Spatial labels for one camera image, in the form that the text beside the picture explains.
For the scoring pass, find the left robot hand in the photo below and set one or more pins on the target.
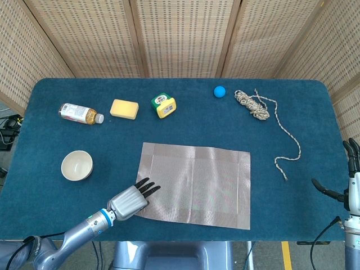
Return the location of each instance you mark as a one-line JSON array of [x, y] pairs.
[[128, 204]]

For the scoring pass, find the metal table leg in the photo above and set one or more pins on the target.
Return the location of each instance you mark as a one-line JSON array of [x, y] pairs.
[[249, 256]]

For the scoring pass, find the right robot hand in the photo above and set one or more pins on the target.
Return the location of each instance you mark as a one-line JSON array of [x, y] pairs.
[[355, 194]]

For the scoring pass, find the bamboo folding screen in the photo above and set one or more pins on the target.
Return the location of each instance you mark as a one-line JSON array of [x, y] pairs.
[[182, 36]]

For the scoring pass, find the yellow green lidded container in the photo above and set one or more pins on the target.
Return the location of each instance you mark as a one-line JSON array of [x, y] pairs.
[[166, 108]]

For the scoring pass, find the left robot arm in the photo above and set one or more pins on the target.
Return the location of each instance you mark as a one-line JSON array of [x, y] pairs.
[[73, 236]]

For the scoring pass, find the cream bowl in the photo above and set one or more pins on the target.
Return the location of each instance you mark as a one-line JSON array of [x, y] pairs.
[[76, 165]]

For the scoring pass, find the gray woven placemat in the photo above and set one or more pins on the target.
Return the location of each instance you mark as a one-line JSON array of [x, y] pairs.
[[202, 185]]

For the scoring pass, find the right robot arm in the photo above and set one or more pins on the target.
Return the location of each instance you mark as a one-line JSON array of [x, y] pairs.
[[353, 244]]

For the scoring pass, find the blue ball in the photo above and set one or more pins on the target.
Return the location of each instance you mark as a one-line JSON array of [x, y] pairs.
[[219, 92]]

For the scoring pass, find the blue carpet table cover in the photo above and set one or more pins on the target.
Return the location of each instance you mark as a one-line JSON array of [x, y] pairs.
[[281, 211]]

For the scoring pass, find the yellow sponge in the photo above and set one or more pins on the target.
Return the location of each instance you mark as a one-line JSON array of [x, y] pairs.
[[124, 109]]

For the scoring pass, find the blue-gray robot base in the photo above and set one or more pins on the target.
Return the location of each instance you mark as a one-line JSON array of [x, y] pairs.
[[174, 256]]

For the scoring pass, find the plastic tea bottle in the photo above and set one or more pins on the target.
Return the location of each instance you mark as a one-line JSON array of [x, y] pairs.
[[76, 112]]

